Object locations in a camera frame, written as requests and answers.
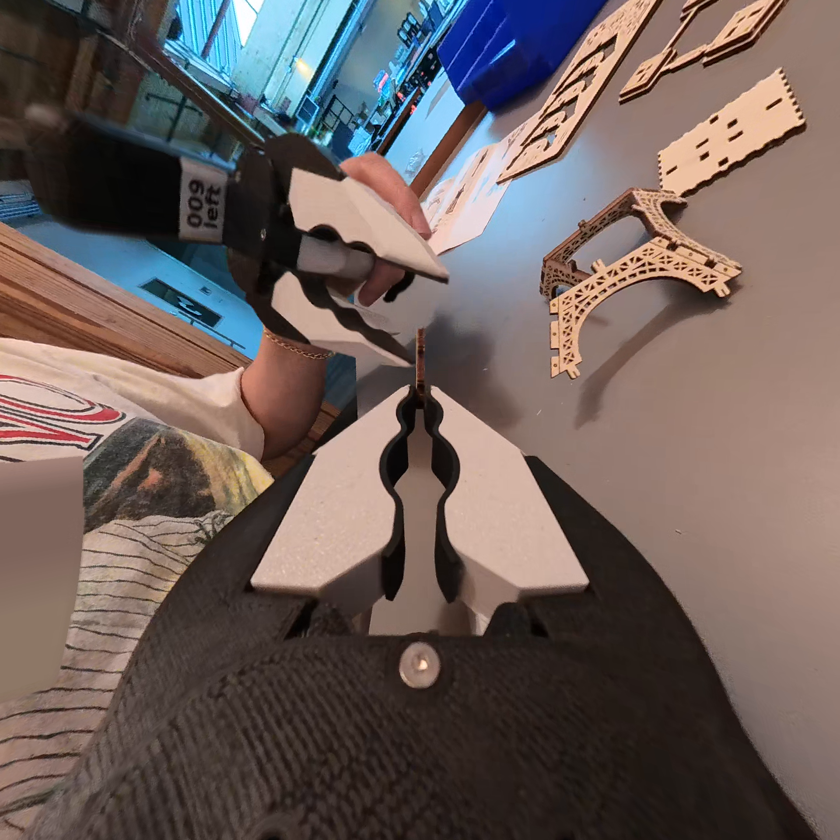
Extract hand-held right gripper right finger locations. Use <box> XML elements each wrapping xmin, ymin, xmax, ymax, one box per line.
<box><xmin>425</xmin><ymin>386</ymin><xmax>591</xmax><ymax>635</ymax></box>

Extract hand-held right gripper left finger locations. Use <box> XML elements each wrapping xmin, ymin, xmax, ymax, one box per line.
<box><xmin>250</xmin><ymin>385</ymin><xmax>417</xmax><ymax>635</ymax></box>

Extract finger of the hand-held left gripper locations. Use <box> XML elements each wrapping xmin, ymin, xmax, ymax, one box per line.
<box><xmin>287</xmin><ymin>167</ymin><xmax>452</xmax><ymax>284</ymax></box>
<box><xmin>269</xmin><ymin>271</ymin><xmax>419</xmax><ymax>370</ymax></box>

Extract wooden tower arch assembly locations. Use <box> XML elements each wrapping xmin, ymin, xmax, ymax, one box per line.
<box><xmin>540</xmin><ymin>187</ymin><xmax>744</xmax><ymax>382</ymax></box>

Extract person's left forearm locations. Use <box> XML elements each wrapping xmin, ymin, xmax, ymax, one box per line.
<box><xmin>239</xmin><ymin>328</ymin><xmax>337</xmax><ymax>462</ymax></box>

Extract grey desk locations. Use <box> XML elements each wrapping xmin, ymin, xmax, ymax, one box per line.
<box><xmin>354</xmin><ymin>0</ymin><xmax>840</xmax><ymax>840</ymax></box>

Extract person's left hand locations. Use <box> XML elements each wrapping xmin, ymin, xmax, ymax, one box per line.
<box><xmin>340</xmin><ymin>153</ymin><xmax>434</xmax><ymax>309</ymax></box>

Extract paper instruction booklet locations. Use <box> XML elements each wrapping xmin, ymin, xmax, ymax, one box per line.
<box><xmin>423</xmin><ymin>141</ymin><xmax>514</xmax><ymax>256</ymax></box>

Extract white printed T-shirt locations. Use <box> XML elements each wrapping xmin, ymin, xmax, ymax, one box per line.
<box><xmin>0</xmin><ymin>336</ymin><xmax>277</xmax><ymax>534</ymax></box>

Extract narrow wooden part sheet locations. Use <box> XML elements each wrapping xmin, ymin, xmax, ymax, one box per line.
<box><xmin>497</xmin><ymin>0</ymin><xmax>665</xmax><ymax>185</ymax></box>

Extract striped pale trousers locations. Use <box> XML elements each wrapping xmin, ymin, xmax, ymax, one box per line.
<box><xmin>0</xmin><ymin>505</ymin><xmax>238</xmax><ymax>840</ymax></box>

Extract blue plastic bin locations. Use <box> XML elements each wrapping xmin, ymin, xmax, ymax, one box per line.
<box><xmin>436</xmin><ymin>0</ymin><xmax>610</xmax><ymax>112</ymax></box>

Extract square wooden plate with holes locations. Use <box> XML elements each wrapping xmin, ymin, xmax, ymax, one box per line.
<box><xmin>658</xmin><ymin>67</ymin><xmax>806</xmax><ymax>198</ymax></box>

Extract gold chain bracelet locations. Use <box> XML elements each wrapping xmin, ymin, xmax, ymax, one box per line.
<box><xmin>261</xmin><ymin>327</ymin><xmax>336</xmax><ymax>362</ymax></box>

